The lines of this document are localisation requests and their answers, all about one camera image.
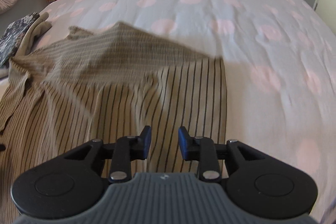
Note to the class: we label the pink polka dot bedsheet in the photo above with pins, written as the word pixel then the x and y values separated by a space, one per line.
pixel 279 58

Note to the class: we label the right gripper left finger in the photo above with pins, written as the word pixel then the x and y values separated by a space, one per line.
pixel 73 182

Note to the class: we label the beige striped shirt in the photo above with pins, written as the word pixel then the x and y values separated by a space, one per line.
pixel 106 86

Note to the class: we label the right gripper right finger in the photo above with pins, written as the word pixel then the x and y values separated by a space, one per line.
pixel 254 181

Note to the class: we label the beige folded blanket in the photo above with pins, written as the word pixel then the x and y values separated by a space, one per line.
pixel 35 31

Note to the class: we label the dark floral folded garment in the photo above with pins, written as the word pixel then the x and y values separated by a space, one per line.
pixel 13 36

